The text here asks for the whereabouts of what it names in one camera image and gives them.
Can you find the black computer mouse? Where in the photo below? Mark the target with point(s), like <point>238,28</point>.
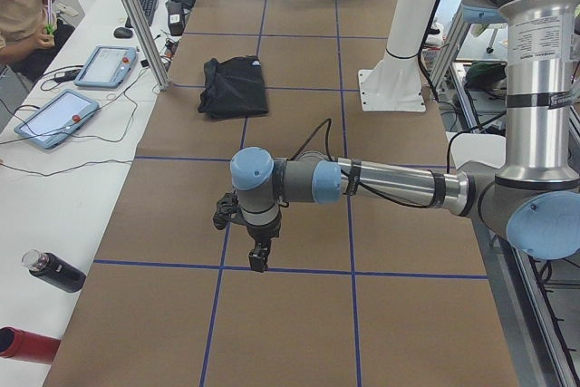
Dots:
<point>122,33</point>

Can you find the aluminium frame post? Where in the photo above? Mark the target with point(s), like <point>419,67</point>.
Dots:
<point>147,43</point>

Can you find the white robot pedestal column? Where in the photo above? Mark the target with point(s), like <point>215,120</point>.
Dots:
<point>394,83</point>

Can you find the black graphic t-shirt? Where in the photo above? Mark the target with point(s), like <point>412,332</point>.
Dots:
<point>233,89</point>

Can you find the lower teach pendant tablet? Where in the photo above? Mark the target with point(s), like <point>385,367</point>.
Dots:
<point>57,120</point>

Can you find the upper teach pendant tablet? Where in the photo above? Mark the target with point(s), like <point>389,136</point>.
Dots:
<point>107,67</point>

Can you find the black water bottle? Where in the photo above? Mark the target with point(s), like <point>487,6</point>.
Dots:
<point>53,270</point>

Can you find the seated person beige shirt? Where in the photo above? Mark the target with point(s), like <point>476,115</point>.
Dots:
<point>30,37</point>

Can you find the red bottle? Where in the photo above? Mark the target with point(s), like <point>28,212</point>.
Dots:
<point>28,347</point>

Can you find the white plastic chair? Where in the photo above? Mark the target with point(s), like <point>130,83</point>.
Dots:
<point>489,149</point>

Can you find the teach pendant tablet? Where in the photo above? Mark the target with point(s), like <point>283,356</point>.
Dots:
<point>57,120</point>
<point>107,67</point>

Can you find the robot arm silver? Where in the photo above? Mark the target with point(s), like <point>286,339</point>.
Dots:
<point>532,200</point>

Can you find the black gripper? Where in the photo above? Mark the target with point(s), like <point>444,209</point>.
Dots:
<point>261,232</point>

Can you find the black computer keyboard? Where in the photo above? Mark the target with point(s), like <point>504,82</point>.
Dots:
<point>147,4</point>

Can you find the black box with label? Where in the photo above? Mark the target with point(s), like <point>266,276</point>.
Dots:
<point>176,18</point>

